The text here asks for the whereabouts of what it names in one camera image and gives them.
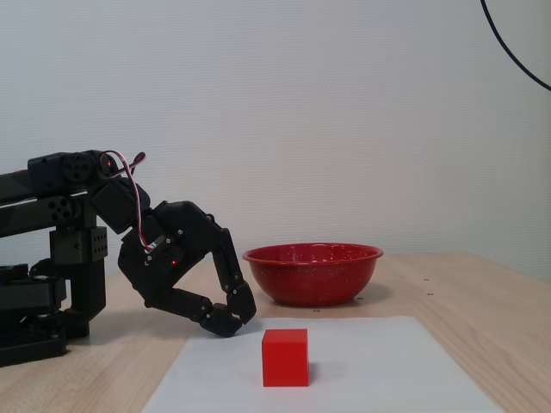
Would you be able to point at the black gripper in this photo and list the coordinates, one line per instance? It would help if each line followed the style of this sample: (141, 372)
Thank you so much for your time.
(165, 260)

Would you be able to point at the red cube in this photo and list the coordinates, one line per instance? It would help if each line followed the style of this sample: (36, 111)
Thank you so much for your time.
(284, 361)

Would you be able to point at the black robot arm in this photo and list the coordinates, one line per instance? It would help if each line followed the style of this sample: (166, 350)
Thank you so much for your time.
(43, 211)

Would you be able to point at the red speckled bowl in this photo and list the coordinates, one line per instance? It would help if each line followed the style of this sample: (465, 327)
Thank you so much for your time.
(310, 279)

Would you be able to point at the white paper sheet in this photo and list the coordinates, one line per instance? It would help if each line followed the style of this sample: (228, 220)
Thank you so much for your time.
(387, 370)

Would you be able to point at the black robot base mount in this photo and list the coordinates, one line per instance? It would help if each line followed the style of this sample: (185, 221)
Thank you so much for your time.
(26, 344)

